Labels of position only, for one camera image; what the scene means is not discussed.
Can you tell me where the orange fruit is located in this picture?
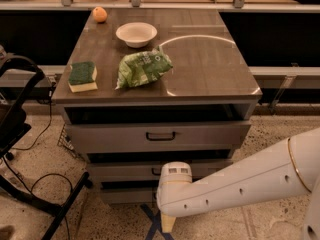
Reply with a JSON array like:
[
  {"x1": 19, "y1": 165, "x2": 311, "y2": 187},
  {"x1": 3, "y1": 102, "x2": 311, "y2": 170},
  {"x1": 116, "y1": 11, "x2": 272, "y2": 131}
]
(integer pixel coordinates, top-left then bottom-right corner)
[{"x1": 92, "y1": 7, "x2": 108, "y2": 23}]

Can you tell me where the green chip bag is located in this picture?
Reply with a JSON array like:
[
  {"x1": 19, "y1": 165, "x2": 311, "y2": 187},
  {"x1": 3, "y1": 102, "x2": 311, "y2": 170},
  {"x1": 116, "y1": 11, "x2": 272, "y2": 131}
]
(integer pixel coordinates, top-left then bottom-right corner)
[{"x1": 116, "y1": 46, "x2": 173, "y2": 89}]

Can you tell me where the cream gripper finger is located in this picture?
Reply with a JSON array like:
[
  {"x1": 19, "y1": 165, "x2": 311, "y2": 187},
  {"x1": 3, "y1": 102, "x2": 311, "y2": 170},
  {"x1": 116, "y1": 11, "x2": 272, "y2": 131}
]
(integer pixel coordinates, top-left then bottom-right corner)
[{"x1": 161, "y1": 214, "x2": 176, "y2": 233}]

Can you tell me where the grey drawer cabinet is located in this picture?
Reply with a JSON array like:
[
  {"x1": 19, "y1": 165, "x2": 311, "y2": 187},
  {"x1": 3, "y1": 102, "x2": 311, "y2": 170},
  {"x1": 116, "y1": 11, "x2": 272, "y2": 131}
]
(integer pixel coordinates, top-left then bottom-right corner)
[{"x1": 53, "y1": 9, "x2": 261, "y2": 204}]

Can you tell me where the green yellow sponge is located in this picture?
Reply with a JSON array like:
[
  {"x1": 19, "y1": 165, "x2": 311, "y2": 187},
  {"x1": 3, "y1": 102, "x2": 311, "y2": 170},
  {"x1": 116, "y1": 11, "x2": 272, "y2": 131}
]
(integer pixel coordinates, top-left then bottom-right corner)
[{"x1": 68, "y1": 61, "x2": 98, "y2": 93}]

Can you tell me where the black floor cable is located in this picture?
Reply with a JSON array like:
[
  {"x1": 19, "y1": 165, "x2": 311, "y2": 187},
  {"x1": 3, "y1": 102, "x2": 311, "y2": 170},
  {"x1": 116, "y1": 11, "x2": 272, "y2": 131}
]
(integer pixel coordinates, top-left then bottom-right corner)
[{"x1": 2, "y1": 90, "x2": 74, "y2": 240}]

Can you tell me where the grey bottom drawer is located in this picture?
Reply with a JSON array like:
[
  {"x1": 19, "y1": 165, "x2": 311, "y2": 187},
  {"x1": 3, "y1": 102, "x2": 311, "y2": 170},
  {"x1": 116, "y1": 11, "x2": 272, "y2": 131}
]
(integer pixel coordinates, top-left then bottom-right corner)
[{"x1": 100, "y1": 180, "x2": 158, "y2": 204}]

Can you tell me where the grey drawer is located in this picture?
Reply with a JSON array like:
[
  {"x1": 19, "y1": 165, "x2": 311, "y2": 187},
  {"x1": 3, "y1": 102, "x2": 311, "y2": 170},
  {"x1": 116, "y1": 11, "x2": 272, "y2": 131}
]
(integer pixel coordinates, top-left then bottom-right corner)
[
  {"x1": 66, "y1": 121, "x2": 250, "y2": 154},
  {"x1": 87, "y1": 159, "x2": 232, "y2": 182},
  {"x1": 100, "y1": 180, "x2": 158, "y2": 204}
]

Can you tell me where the wire rack behind cabinet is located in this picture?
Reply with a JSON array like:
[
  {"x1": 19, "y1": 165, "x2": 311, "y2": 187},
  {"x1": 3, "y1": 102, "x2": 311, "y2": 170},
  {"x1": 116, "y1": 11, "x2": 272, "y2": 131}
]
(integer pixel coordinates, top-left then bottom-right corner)
[{"x1": 57, "y1": 126, "x2": 82, "y2": 160}]

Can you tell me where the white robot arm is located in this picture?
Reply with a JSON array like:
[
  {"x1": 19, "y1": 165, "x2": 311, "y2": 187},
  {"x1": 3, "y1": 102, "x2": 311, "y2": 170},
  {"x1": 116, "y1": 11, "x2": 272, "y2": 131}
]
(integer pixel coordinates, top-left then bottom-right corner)
[{"x1": 157, "y1": 128, "x2": 320, "y2": 240}]

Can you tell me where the white bowl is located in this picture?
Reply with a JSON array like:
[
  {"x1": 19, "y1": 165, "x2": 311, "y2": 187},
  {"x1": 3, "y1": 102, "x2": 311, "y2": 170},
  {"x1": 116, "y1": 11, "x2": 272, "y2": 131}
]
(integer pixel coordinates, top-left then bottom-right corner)
[{"x1": 116, "y1": 22, "x2": 158, "y2": 48}]

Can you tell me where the black metal stand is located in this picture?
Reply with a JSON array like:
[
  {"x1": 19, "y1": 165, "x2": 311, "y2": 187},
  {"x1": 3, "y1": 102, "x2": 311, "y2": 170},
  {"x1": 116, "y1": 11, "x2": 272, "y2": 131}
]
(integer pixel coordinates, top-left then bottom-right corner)
[{"x1": 0, "y1": 53, "x2": 89, "y2": 240}]

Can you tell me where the grey top drawer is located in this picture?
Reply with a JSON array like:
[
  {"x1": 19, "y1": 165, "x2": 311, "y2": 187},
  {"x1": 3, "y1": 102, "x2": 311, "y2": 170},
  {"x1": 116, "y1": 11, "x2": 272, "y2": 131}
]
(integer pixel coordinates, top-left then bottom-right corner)
[{"x1": 66, "y1": 121, "x2": 250, "y2": 154}]

